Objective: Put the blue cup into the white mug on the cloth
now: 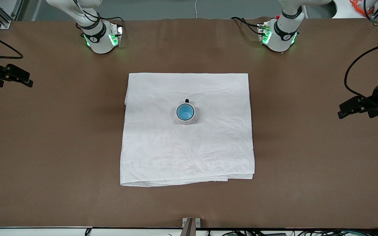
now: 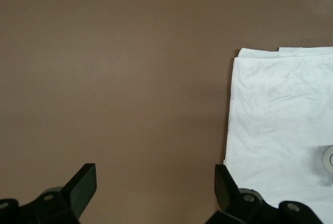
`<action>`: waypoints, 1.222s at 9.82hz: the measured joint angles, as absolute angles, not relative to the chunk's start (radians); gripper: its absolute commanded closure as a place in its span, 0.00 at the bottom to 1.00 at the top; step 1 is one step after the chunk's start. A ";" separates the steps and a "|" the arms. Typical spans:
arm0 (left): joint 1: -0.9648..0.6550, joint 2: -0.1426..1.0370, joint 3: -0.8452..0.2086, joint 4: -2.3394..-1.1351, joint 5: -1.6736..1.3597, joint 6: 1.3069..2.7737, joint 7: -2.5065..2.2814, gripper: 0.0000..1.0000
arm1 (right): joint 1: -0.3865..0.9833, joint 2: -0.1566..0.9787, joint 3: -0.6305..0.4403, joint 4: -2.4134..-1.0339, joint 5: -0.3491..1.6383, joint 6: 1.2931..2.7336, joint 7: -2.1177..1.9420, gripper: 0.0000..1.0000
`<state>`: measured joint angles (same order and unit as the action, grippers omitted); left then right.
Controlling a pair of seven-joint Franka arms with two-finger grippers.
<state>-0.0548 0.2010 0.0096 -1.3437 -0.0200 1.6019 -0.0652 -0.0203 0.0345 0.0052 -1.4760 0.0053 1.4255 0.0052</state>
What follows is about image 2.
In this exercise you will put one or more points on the white mug with smiley face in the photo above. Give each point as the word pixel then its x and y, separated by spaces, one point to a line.
pixel 329 159

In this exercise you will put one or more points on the white folded cloth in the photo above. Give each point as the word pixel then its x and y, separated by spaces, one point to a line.
pixel 281 119

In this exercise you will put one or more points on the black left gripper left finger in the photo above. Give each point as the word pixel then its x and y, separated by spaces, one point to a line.
pixel 52 208

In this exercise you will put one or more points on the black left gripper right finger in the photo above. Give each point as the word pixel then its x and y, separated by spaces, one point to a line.
pixel 247 208

